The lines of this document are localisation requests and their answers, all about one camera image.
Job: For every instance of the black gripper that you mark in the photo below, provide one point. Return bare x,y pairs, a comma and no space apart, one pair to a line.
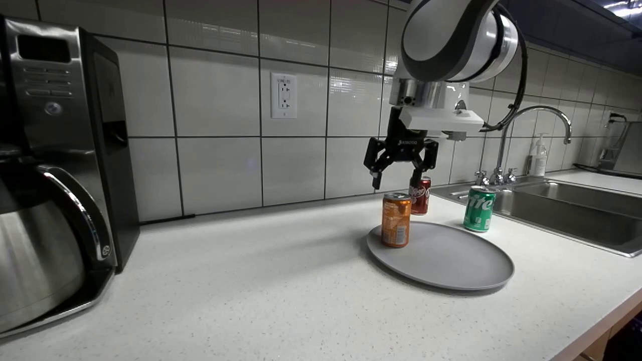
400,144

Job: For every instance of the red soda can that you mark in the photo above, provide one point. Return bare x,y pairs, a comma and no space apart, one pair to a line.
420,195

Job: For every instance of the orange soda can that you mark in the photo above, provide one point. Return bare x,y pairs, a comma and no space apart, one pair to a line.
397,219

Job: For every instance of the green soda can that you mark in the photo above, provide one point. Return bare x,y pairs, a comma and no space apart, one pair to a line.
481,209

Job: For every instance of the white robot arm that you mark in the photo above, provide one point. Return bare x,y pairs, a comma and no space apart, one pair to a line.
445,49

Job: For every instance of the grey round plate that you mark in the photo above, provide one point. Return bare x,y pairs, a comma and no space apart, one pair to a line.
447,256

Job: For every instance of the chrome sink sprayer knob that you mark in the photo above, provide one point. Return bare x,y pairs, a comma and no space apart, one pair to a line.
483,179

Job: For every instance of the stainless steel sink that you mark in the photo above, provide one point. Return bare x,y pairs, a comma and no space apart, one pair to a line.
599,217

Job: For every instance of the black coffee maker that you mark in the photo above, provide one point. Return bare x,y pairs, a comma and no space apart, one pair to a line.
70,100

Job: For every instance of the steel coffee carafe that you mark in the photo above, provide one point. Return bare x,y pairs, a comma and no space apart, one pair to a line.
53,238

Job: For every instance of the white wall outlet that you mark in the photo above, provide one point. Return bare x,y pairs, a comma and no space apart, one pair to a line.
283,94

